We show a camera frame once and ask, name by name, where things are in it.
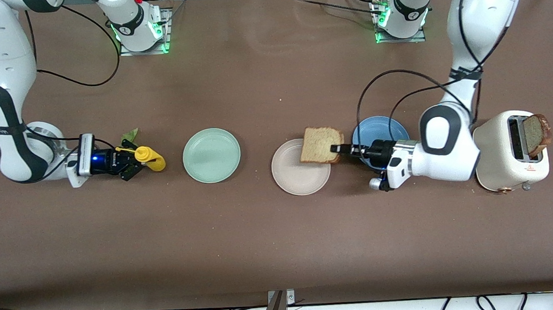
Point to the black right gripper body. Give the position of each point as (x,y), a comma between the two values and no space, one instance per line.
(109,162)

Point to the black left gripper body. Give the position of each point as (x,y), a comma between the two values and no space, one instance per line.
(380,150)

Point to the green lettuce leaf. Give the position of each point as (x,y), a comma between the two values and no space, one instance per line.
(130,135)

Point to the yellow squeeze bottle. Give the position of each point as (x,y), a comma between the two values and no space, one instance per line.
(154,161)

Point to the light crust bread slice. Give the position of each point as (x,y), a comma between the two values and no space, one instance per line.
(319,144)

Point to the dark crust bread slice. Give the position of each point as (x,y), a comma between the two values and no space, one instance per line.
(538,134)

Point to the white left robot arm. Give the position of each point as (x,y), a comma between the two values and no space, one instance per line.
(481,14)

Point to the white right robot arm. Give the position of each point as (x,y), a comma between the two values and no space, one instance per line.
(1,48)

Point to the blue plate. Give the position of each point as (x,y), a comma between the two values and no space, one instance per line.
(377,128)

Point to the beige plate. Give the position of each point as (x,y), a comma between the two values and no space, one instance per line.
(297,178)

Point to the mint green plate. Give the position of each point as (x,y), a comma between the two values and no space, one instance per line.
(211,155)

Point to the white toaster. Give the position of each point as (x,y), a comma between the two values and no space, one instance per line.
(493,159)

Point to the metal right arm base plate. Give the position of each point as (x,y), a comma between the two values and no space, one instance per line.
(128,53)

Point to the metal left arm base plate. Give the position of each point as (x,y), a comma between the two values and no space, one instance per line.
(419,39)

